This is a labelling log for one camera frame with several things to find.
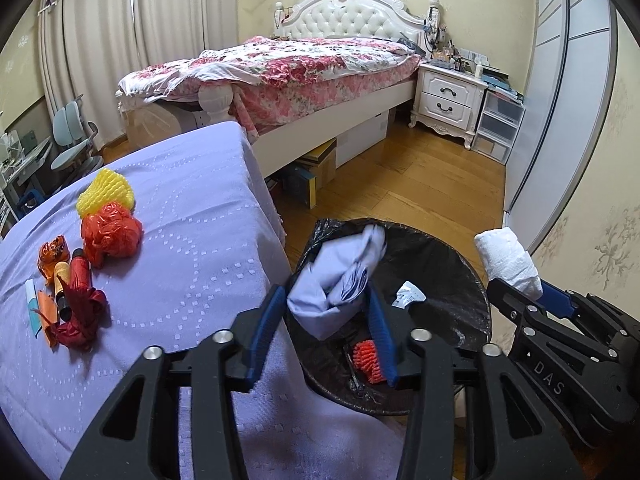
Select light blue packet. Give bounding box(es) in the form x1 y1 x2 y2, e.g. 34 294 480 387
25 280 43 336

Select blue plastic crate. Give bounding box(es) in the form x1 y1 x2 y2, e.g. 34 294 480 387
17 191 46 219

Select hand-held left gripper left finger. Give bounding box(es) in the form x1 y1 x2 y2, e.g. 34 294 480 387
60 284 288 480

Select grey sliding wardrobe door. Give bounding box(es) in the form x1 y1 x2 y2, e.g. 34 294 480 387
502 0 632 256

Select red tube with black cap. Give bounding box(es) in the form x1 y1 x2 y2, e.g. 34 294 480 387
70 248 92 293

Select orange snack wrapper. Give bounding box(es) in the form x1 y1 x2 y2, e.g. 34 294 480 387
39 235 70 281

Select beige curtains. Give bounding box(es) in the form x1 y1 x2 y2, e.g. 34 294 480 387
37 0 241 151

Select black bag lined trash bin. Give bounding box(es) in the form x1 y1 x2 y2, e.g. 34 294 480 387
292 217 493 418

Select white bed with tufted headboard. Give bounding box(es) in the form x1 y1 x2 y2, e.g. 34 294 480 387
116 0 442 181

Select red foam fruit net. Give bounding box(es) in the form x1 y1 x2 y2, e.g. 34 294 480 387
352 340 386 384

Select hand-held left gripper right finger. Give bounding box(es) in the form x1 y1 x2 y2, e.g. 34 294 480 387
367 290 586 480

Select white paper towel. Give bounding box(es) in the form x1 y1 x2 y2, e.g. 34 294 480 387
474 227 544 297

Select white storage box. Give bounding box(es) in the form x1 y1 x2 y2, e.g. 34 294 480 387
335 109 391 168

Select brown cardboard box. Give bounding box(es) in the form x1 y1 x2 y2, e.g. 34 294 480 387
297 139 338 191

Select white nightstand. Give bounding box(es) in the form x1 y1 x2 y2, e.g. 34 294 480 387
409 62 488 150

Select small white paper slip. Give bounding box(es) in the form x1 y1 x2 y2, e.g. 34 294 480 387
392 282 426 309

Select yellow foam fruit net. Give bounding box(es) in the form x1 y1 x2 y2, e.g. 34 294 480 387
76 167 137 219

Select pale green desk chair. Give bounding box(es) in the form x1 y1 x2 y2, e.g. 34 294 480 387
50 101 104 181

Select lavender paper wad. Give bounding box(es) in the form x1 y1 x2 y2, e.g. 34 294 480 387
286 224 388 342

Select clear plastic drawer unit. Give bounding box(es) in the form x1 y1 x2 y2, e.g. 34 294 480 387
470 91 526 163

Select white study desk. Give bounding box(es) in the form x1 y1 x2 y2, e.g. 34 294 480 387
0 130 53 223

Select pink floral quilt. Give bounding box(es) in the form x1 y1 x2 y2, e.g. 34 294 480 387
118 35 422 136

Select dark blue box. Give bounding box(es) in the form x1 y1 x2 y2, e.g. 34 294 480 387
279 162 321 209

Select red crumpled plastic bag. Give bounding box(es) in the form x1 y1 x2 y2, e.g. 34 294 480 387
81 202 145 268

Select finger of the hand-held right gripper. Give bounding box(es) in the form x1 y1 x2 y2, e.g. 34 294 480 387
539 281 621 326
486 276 543 333

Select dark red crumpled bag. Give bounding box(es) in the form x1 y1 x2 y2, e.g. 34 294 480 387
32 285 109 349

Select stack of books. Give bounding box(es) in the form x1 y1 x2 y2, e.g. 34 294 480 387
481 66 526 106

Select yellow tube with black end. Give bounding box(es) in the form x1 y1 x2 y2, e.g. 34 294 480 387
54 261 74 322

